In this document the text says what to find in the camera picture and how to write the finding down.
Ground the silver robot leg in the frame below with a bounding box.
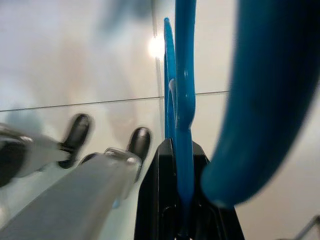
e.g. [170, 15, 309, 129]
[0, 122, 72, 188]
[0, 147, 142, 240]

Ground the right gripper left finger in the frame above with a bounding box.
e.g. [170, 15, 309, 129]
[134, 138, 180, 240]

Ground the blue plastic hanger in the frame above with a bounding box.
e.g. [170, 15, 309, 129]
[163, 0, 320, 238]

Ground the silver robot left leg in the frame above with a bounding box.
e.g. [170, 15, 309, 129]
[0, 122, 72, 188]

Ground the silver robot right leg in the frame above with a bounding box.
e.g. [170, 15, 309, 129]
[0, 147, 142, 240]

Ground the black robot right foot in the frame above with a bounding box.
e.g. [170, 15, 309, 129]
[79, 126, 153, 186]

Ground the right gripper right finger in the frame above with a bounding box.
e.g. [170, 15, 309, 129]
[191, 141, 246, 240]

